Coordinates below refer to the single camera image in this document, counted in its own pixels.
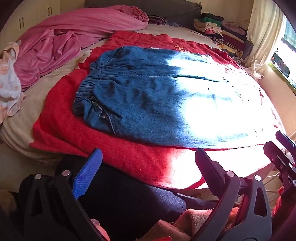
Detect pink fuzzy cloth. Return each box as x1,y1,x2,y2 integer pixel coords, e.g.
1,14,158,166
136,206,240,241

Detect window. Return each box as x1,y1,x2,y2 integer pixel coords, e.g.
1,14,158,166
269,19,296,93

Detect blue denim pants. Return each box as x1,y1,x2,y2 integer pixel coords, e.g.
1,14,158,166
73,46,278,149

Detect dark striped cloth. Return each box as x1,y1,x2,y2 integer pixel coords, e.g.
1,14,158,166
148,15,183,28

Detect peach and white garment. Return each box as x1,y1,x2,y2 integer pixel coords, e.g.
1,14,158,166
0,40,26,124

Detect grey headboard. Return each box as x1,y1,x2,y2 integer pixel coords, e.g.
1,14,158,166
84,0,203,29

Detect cream wardrobe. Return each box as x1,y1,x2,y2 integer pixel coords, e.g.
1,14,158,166
0,0,62,47

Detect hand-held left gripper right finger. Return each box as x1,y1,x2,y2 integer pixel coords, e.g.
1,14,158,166
195,148,273,241

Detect cream curtain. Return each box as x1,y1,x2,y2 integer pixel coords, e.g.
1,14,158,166
245,0,287,79

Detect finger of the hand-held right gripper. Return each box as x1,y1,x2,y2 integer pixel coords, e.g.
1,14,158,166
264,141,294,173
275,130,296,154

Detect pink blanket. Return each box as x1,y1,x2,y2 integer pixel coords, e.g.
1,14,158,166
14,5,149,88

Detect person's dark clothing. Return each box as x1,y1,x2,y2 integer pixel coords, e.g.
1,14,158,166
9,154,218,241

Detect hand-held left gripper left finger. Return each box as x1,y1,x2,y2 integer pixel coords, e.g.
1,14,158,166
23,148,109,241

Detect beige bed sheet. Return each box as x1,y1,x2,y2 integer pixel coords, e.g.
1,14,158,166
0,23,287,163

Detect white wire frame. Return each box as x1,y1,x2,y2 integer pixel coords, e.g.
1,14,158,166
263,175,281,201

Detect red floral blanket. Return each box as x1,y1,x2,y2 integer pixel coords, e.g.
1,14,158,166
30,31,287,190

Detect pile of folded clothes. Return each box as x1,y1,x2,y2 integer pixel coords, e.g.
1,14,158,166
194,13,253,61

